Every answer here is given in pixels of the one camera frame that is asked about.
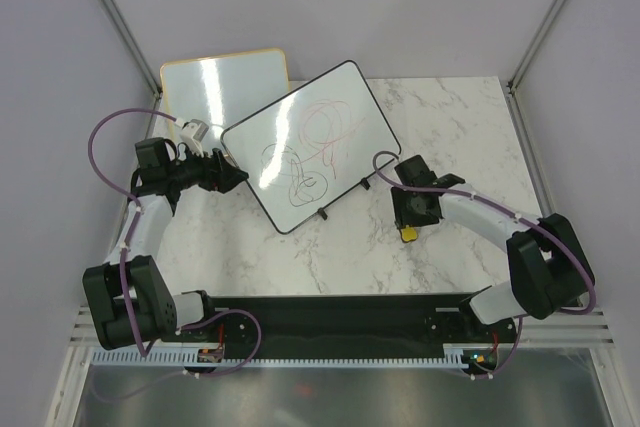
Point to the black stand foot of black board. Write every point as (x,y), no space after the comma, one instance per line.
(364,182)

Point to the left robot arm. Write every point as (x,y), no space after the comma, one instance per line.
(129,302)

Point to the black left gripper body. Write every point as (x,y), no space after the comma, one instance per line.
(219,173)

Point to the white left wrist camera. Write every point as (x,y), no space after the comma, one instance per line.
(192,134)

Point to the white slotted cable duct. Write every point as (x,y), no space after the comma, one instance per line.
(190,356)

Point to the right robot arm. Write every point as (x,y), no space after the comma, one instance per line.
(548,269)

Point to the aluminium rail front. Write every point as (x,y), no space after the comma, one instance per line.
(558,330)

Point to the aluminium frame post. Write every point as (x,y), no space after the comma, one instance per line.
(542,32)
(131,45)

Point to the black-framed whiteboard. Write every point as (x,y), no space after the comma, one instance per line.
(312,146)

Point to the aluminium frame right post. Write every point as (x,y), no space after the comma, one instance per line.
(542,32)

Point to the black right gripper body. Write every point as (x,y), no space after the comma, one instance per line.
(406,212)

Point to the aluminium frame left post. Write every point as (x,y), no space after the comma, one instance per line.
(131,45)

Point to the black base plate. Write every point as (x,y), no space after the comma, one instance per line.
(346,326)

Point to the yellow-framed whiteboard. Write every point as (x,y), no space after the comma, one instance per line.
(223,90)

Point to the yellow bone-shaped eraser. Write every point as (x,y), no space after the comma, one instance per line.
(408,234)

